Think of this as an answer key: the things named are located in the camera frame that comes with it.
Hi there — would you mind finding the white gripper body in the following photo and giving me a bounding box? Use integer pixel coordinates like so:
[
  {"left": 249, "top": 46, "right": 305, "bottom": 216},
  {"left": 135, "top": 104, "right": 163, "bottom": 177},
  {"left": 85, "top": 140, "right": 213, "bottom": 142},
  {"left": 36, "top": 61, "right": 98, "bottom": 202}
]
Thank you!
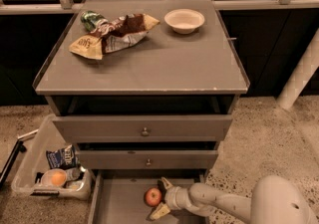
[{"left": 164, "top": 186, "right": 186, "bottom": 210}]

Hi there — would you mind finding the red apple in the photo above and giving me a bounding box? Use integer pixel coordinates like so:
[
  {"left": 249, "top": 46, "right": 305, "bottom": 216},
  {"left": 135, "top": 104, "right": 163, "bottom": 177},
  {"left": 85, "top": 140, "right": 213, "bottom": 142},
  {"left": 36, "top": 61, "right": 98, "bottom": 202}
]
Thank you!
[{"left": 145, "top": 187, "right": 161, "bottom": 207}]

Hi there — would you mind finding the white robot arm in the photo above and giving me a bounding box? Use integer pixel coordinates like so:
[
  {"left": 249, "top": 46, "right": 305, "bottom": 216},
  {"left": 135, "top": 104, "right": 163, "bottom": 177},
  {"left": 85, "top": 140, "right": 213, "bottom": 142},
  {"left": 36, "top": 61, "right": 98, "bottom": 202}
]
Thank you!
[{"left": 152, "top": 92, "right": 318, "bottom": 224}]

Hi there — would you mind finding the grey bottom drawer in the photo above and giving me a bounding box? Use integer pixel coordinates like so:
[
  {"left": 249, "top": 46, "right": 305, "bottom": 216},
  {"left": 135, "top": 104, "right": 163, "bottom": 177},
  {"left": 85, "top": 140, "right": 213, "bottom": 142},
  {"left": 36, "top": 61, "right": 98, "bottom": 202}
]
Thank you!
[{"left": 88, "top": 169, "right": 209, "bottom": 224}]

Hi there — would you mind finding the grey drawer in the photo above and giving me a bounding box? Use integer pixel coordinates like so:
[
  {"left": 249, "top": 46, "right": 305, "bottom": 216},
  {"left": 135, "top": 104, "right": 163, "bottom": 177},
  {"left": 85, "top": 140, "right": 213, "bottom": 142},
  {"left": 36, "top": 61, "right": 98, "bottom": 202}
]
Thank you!
[
  {"left": 88, "top": 169, "right": 209, "bottom": 224},
  {"left": 78, "top": 142, "right": 218, "bottom": 170},
  {"left": 53, "top": 114, "right": 232, "bottom": 143}
]

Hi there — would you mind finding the grey top drawer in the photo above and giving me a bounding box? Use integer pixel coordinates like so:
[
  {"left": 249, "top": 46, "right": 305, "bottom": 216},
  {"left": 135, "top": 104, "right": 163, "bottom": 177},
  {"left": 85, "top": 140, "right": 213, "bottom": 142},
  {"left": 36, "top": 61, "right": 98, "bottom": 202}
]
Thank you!
[{"left": 53, "top": 114, "right": 232, "bottom": 143}]

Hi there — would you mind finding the grey middle drawer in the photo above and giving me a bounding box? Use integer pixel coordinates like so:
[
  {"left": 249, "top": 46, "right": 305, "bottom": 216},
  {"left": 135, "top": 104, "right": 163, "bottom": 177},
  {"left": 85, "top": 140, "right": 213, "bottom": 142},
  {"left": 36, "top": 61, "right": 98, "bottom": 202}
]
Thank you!
[{"left": 78, "top": 142, "right": 218, "bottom": 170}]

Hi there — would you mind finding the grey drawer cabinet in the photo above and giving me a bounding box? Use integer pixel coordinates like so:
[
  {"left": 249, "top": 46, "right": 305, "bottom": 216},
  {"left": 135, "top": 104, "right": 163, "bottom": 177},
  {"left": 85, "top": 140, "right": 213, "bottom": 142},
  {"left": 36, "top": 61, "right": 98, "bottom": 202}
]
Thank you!
[{"left": 34, "top": 0, "right": 249, "bottom": 114}]

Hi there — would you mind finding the small metal can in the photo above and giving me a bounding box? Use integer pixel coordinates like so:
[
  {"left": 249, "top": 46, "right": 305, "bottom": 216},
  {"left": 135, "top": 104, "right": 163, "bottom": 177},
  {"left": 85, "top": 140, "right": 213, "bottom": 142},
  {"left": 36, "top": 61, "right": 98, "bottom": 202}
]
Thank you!
[{"left": 66, "top": 167, "right": 81, "bottom": 181}]

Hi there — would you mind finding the blue snack bag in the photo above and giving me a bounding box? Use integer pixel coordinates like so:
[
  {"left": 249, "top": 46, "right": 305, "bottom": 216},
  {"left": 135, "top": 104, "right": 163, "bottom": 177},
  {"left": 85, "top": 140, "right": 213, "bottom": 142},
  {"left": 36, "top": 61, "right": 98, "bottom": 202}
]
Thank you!
[{"left": 46, "top": 145, "right": 79, "bottom": 170}]

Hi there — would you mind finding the cup with orange contents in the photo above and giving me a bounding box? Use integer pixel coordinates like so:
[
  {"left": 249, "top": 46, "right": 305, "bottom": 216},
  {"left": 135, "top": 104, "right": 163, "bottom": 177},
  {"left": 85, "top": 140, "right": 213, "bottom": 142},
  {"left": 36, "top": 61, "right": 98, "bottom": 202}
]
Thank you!
[{"left": 41, "top": 169, "right": 67, "bottom": 187}]

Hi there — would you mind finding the clear plastic bin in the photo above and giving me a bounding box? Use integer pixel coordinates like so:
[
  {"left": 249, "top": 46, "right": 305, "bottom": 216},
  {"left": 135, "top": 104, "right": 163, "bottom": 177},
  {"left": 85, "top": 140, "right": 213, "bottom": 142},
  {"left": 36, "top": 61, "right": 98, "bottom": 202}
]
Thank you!
[{"left": 11, "top": 114, "right": 92, "bottom": 200}]

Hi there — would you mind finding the brown crumpled chip bag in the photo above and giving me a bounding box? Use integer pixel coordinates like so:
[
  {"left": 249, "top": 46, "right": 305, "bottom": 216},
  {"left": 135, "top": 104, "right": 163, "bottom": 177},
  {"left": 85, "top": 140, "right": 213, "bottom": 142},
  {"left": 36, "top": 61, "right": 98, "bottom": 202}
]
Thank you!
[{"left": 69, "top": 14, "right": 160, "bottom": 60}]

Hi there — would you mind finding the white paper bowl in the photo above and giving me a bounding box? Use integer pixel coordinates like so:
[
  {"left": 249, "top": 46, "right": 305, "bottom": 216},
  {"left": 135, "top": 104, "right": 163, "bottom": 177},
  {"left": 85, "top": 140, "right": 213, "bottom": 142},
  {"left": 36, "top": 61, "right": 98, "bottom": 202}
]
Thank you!
[{"left": 164, "top": 9, "right": 205, "bottom": 35}]

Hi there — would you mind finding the green soda can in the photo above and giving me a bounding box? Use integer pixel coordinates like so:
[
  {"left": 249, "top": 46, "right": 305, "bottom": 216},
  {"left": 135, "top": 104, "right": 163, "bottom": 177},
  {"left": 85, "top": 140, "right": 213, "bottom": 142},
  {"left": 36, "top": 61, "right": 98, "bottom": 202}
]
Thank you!
[{"left": 81, "top": 11, "right": 108, "bottom": 32}]

